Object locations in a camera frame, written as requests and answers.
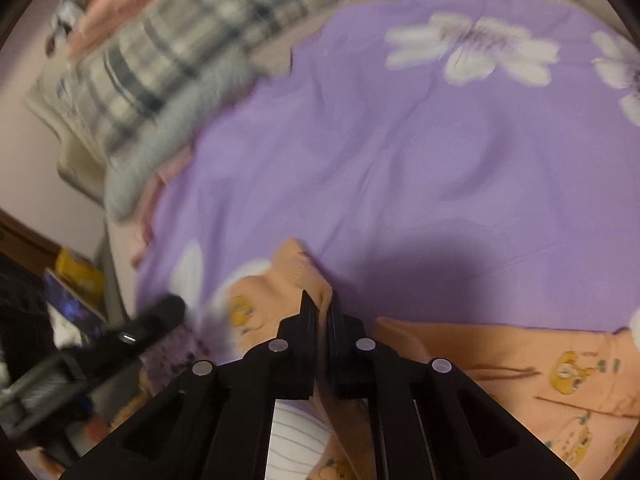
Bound plaid grey white cloth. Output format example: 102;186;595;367
27;0;338;164

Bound purple floral bed cover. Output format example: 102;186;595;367
131;0;640;480

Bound orange cartoon print garment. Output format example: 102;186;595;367
222;238;639;479

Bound person's left hand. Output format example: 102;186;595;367
17;370;152;479

